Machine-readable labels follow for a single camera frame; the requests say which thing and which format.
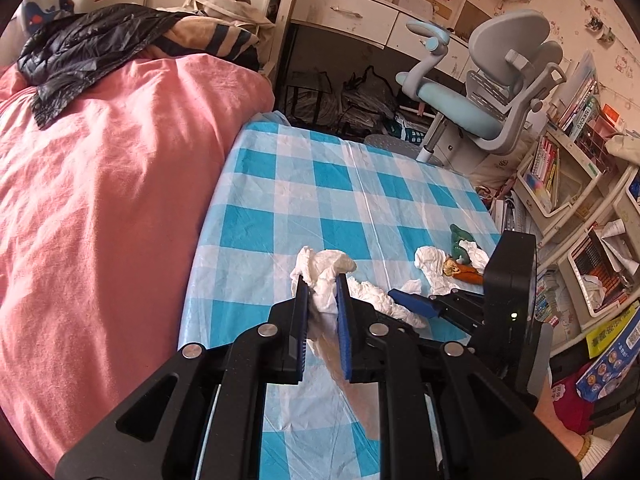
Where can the row of thin colourful books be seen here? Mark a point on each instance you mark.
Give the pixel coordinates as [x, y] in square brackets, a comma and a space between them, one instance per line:
[580, 107]

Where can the black plastic bag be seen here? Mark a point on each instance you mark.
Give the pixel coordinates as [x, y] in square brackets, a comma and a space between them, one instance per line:
[370, 100]

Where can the blue white checked tablecloth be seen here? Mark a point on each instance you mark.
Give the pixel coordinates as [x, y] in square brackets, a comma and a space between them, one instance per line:
[300, 200]

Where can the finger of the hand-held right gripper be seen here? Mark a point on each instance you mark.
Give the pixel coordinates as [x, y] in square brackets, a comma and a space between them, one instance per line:
[410, 302]

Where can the beige cloth bag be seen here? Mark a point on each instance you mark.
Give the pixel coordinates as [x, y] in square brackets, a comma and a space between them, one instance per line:
[225, 2]

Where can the person's right forearm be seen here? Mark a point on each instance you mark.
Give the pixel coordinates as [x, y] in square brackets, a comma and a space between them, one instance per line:
[550, 425]

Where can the row of red spined books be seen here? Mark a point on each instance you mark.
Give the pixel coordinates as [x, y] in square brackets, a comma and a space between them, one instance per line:
[545, 165]

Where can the green wrapper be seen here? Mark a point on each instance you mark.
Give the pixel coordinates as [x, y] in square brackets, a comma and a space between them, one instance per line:
[460, 242]

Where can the dark navy puffer jacket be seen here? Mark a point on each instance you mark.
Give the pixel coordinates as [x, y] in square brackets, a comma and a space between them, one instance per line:
[90, 35]

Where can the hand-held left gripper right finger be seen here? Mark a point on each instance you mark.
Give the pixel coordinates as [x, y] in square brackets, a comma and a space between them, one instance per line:
[344, 330]

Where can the beige navy striped pillow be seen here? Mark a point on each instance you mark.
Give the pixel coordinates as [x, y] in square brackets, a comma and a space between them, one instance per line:
[215, 40]

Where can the pink blanket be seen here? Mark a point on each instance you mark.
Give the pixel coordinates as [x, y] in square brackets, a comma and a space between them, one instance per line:
[100, 210]

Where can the stack of colourful paperback books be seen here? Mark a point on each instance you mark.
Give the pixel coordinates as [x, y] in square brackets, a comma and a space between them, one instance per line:
[552, 300]

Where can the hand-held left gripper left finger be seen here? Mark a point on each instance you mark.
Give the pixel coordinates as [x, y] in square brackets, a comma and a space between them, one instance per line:
[301, 330]

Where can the pile of white papers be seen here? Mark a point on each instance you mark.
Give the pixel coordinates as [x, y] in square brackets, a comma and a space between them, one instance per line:
[510, 217]

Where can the beige tote bag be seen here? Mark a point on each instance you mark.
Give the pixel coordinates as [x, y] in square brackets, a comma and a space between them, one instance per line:
[495, 170]

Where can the white bookshelf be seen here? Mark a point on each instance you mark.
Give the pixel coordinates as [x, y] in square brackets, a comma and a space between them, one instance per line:
[575, 195]

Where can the grey blue desk chair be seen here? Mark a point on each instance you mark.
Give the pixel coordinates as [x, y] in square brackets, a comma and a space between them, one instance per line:
[505, 45]

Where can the blue printed box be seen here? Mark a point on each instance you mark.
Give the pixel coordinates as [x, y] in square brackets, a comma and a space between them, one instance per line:
[610, 360]

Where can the white desk with drawers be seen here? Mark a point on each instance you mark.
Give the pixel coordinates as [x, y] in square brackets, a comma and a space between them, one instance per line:
[350, 5]

